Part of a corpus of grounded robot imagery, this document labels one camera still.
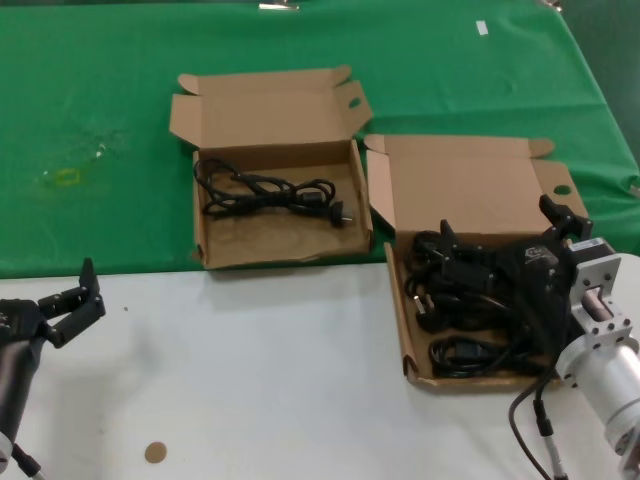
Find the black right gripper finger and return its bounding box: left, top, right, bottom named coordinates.
left=437, top=218, right=499, bottom=292
left=537, top=194, right=592, bottom=242

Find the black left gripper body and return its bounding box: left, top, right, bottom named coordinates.
left=0, top=298, right=49, bottom=347

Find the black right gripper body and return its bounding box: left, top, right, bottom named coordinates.
left=492, top=233, right=577, bottom=327

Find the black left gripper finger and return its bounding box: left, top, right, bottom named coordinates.
left=38, top=257, right=107, bottom=350

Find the black power cable with ferrite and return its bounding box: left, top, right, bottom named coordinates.
left=192, top=157, right=354, bottom=229

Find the cardboard box with round-hole flap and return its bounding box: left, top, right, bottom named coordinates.
left=363, top=133, right=591, bottom=395

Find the cardboard box with oval-hole flap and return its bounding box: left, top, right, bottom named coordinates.
left=168, top=64, right=375, bottom=272

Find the green tablecloth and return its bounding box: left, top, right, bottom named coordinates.
left=0, top=0, right=640, bottom=279

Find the black coiled power cable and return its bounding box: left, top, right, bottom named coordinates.
left=404, top=229, right=451, bottom=296

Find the black cable with pronged plug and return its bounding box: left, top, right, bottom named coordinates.
left=410, top=292, right=531, bottom=335

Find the black cable with socket connector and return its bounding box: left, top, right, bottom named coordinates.
left=428, top=335, right=551, bottom=379

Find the black looped right arm cable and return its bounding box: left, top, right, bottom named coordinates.
left=508, top=370, right=551, bottom=480

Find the left arm cable, metal connector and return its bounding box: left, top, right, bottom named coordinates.
left=11, top=443, right=44, bottom=480

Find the arm cable, metal connector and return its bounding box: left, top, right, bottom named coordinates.
left=532, top=379, right=569, bottom=480
left=11, top=443, right=44, bottom=480

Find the right arm cable, metal connector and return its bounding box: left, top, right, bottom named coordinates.
left=532, top=379, right=569, bottom=480

